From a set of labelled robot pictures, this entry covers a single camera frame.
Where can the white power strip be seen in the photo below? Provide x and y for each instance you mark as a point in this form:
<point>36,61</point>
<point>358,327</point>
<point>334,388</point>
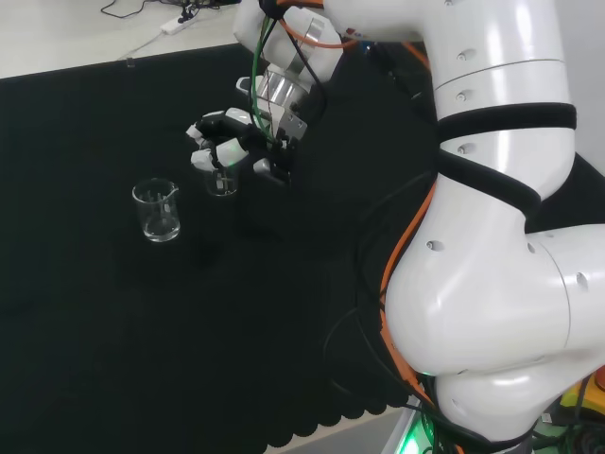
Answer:
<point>172,26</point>

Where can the black plug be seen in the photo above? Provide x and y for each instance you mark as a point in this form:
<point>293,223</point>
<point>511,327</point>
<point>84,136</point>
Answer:
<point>185,18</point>

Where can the large clear glass beaker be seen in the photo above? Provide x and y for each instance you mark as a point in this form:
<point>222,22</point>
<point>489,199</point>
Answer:
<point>160,229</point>

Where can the small clear glass beaker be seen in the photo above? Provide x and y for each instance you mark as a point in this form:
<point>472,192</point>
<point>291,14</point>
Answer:
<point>221,187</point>

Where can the yellow stop button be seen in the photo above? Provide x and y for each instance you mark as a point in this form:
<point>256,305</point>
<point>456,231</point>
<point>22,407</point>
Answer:
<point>572,402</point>

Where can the black table cloth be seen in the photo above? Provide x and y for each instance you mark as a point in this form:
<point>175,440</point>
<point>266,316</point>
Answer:
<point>118,331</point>

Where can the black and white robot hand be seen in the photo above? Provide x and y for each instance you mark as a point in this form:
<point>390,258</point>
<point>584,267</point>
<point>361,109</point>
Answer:
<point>264,156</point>

